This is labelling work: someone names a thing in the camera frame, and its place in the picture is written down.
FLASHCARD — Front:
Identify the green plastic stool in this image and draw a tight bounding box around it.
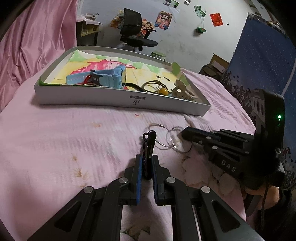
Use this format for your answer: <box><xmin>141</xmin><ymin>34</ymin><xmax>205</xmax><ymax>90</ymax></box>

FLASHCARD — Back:
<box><xmin>150</xmin><ymin>51</ymin><xmax>166</xmax><ymax>61</ymax></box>

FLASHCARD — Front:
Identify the blue kids smartwatch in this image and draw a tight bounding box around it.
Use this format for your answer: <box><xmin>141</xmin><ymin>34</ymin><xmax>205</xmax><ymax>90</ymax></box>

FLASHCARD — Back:
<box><xmin>66</xmin><ymin>65</ymin><xmax>126</xmax><ymax>89</ymax></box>

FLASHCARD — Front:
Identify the red paper wall decoration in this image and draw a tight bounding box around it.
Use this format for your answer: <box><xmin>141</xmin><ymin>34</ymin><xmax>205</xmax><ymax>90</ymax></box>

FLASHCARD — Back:
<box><xmin>210</xmin><ymin>13</ymin><xmax>223</xmax><ymax>27</ymax></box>

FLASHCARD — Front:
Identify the pink floral bedspread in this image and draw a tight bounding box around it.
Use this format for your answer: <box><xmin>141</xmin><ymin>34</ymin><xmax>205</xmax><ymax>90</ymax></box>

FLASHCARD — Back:
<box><xmin>1</xmin><ymin>66</ymin><xmax>255</xmax><ymax>240</ymax></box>

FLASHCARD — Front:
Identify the black wavy hair clip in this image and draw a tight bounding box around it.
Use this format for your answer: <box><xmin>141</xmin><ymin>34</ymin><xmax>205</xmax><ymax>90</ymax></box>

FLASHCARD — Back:
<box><xmin>142</xmin><ymin>130</ymin><xmax>157</xmax><ymax>180</ymax></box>

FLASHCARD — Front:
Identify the anime poster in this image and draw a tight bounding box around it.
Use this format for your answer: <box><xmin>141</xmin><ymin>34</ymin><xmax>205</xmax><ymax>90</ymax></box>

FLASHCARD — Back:
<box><xmin>154</xmin><ymin>11</ymin><xmax>173</xmax><ymax>30</ymax></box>

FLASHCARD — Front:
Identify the black office chair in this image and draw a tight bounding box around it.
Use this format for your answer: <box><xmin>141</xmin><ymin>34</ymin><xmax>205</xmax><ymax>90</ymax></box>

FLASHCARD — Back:
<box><xmin>120</xmin><ymin>8</ymin><xmax>158</xmax><ymax>51</ymax></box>

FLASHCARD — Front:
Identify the dark blue patterned curtain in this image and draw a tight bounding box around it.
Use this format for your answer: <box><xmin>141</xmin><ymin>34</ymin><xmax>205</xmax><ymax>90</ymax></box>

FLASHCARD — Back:
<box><xmin>221</xmin><ymin>13</ymin><xmax>295</xmax><ymax>189</ymax></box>

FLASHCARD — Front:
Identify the brown cord yellow bead tie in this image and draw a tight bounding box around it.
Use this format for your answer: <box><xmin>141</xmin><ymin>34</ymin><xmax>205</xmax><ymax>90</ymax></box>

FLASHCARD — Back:
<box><xmin>142</xmin><ymin>80</ymin><xmax>170</xmax><ymax>96</ymax></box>

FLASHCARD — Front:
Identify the white cardboard box tray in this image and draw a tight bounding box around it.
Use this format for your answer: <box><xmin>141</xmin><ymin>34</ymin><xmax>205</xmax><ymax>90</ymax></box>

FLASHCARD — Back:
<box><xmin>34</xmin><ymin>46</ymin><xmax>210</xmax><ymax>116</ymax></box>

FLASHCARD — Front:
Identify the cardboard box by wall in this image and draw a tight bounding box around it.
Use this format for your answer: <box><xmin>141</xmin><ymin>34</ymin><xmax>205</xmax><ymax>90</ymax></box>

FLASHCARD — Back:
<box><xmin>199</xmin><ymin>54</ymin><xmax>229</xmax><ymax>81</ymax></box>

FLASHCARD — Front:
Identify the thin silver bangle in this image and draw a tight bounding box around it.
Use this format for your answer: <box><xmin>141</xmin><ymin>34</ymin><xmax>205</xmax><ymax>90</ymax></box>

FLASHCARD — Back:
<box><xmin>166</xmin><ymin>126</ymin><xmax>193</xmax><ymax>154</ymax></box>
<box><xmin>148</xmin><ymin>123</ymin><xmax>173</xmax><ymax>150</ymax></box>

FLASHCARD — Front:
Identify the pink satin curtain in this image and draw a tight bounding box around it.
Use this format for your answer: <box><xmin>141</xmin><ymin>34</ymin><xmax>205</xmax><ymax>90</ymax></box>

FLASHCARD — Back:
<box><xmin>1</xmin><ymin>1</ymin><xmax>78</xmax><ymax>109</ymax></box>

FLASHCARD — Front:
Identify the cartoon cushion on chair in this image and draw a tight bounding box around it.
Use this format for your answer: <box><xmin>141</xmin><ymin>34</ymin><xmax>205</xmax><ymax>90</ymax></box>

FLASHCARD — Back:
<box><xmin>138</xmin><ymin>19</ymin><xmax>154</xmax><ymax>37</ymax></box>

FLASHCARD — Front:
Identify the colourful bear drawing paper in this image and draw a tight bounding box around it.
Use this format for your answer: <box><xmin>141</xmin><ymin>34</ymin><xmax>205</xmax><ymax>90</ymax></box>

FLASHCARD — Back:
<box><xmin>39</xmin><ymin>50</ymin><xmax>189</xmax><ymax>96</ymax></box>

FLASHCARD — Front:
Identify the dark wooden desk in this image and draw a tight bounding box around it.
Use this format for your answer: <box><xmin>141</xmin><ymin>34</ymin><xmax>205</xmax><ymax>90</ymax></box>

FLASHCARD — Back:
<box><xmin>76</xmin><ymin>15</ymin><xmax>102</xmax><ymax>46</ymax></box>

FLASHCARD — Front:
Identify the person's right hand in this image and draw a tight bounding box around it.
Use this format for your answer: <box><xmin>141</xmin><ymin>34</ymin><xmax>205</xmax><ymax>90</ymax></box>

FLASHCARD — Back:
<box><xmin>244</xmin><ymin>185</ymin><xmax>280</xmax><ymax>209</ymax></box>

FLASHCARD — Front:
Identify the green hanging wall ornament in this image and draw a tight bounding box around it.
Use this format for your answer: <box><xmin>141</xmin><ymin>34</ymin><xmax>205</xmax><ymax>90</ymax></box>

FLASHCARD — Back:
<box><xmin>195</xmin><ymin>27</ymin><xmax>206</xmax><ymax>34</ymax></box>

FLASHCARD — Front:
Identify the beige claw hair clip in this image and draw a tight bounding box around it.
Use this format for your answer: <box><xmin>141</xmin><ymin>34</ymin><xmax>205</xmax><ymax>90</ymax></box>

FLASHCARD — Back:
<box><xmin>171</xmin><ymin>79</ymin><xmax>198</xmax><ymax>101</ymax></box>

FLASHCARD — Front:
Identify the black elastic hair tie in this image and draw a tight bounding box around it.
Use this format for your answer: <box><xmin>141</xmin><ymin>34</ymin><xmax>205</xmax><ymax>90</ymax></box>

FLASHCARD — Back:
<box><xmin>121</xmin><ymin>82</ymin><xmax>147</xmax><ymax>93</ymax></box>

